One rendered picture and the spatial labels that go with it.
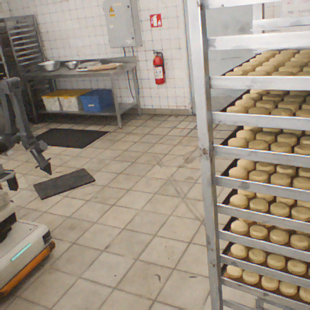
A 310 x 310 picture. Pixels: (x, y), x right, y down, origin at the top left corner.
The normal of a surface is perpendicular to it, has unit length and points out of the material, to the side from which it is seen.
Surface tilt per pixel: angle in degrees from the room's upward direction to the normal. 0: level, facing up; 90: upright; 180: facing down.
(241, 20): 90
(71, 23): 90
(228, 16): 90
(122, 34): 90
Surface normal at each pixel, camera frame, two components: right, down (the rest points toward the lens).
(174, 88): -0.45, 0.40
